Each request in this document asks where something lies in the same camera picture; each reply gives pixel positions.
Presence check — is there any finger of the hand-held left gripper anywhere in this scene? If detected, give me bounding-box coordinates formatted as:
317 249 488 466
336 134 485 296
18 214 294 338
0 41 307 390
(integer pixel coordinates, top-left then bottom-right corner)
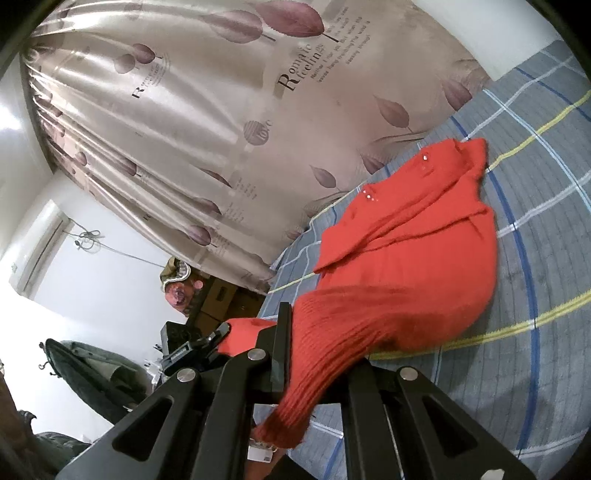
194 322 232 358

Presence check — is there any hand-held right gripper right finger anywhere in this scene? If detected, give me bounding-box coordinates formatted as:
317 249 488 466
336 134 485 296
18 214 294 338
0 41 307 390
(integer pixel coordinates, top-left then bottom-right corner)
342 357 539 480

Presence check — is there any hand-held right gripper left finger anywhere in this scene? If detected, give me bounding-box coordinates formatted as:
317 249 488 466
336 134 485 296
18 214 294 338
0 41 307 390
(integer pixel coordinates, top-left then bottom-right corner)
55 302 296 480

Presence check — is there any red knit sweater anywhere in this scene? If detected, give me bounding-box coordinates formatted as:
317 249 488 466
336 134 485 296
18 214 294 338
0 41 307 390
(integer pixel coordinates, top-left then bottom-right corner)
216 137 500 450

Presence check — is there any cardboard box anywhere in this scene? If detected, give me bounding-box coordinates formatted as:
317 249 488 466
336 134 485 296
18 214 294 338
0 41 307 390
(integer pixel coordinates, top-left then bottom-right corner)
187 279 269 328

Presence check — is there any floral cloth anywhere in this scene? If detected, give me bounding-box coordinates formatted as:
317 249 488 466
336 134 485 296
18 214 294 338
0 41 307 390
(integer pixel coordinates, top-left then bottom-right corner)
160 258 206 317

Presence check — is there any dark green jacket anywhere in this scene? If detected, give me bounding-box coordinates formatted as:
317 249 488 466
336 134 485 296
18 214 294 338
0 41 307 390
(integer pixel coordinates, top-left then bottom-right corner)
39 339 153 425

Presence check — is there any white air conditioner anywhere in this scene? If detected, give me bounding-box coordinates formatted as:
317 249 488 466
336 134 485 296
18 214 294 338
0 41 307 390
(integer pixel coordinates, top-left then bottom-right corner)
9 200 70 296

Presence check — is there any beige leaf print curtain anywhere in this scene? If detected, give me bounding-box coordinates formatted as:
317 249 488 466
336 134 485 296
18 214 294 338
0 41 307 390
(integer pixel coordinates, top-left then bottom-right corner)
18 0 492 296

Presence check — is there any grey plaid bedsheet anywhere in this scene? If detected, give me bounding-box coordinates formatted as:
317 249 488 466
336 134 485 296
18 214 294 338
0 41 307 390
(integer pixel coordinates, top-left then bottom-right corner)
256 48 591 480

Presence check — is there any grey hanging cord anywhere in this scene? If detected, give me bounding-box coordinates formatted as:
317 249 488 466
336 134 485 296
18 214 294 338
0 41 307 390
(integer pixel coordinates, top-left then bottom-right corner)
69 222 167 268

